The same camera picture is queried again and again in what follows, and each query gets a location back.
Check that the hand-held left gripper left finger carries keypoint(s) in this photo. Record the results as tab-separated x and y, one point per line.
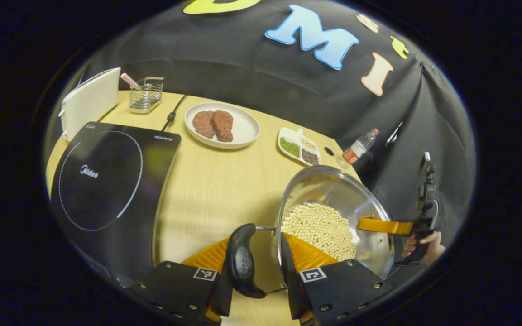
174	285

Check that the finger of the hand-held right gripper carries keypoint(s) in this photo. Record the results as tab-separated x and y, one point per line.
387	225

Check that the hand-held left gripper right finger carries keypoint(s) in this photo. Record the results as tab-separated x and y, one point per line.
289	276

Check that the pile of yellow soybeans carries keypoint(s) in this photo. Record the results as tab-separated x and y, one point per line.
319	226

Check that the black induction cooktop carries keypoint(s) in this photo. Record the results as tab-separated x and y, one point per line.
107	181

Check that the clear water bottle red label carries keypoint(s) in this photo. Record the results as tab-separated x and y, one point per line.
358	147

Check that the heap of dark red beans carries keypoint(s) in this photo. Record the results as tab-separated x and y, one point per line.
310	156

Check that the heap of pale beans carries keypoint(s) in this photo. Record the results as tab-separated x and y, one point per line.
308	143

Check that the heap of green mung beans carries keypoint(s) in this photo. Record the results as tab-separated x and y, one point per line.
289	147

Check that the white divided dish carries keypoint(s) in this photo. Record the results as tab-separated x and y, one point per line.
294	134

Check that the white round plate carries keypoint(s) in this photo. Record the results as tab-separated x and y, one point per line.
245	127

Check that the brown meat patty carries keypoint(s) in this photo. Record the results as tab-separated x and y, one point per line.
222	124
203	123

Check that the white toaster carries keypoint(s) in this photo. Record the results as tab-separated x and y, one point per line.
88	99

